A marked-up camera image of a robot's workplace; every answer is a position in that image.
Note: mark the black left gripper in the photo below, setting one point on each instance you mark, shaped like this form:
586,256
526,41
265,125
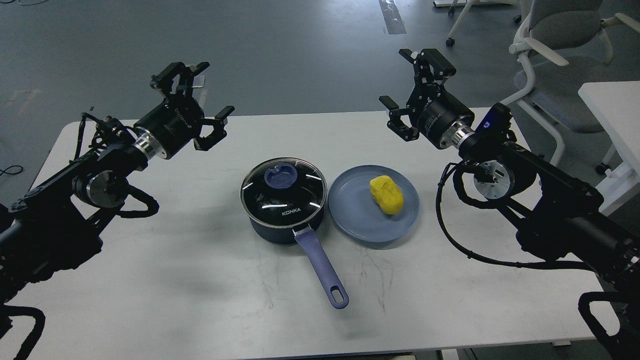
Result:
179,118

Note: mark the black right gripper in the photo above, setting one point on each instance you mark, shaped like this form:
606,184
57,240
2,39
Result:
431,71

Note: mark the yellow potato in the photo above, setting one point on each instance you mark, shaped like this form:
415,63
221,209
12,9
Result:
387,194

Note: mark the glass pot lid purple knob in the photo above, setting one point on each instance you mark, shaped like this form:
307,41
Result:
283,192

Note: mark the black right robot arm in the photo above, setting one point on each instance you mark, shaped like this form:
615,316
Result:
556,216

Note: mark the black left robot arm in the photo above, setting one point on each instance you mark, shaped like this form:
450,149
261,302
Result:
56,226

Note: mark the blue round plate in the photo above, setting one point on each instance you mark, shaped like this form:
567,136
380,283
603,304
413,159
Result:
356,212

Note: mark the grey white office chair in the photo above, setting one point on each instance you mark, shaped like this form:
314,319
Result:
561,45

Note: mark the white side table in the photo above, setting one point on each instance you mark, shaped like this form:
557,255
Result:
616,105

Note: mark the dark blue saucepan purple handle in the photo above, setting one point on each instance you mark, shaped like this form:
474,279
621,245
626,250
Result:
305,236

